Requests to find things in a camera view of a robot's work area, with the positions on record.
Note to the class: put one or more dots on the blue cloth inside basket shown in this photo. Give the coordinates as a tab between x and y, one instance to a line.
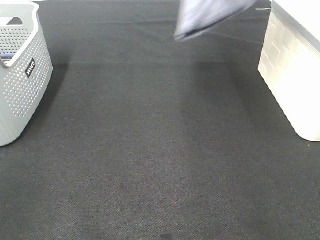
6	56

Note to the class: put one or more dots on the black table mat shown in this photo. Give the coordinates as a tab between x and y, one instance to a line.
140	137

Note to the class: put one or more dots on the grey perforated laundry basket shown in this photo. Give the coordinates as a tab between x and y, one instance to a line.
25	78

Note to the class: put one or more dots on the white plastic storage bin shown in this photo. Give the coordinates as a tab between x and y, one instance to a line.
290	63

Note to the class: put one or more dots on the lavender towel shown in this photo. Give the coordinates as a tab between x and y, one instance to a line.
195	17

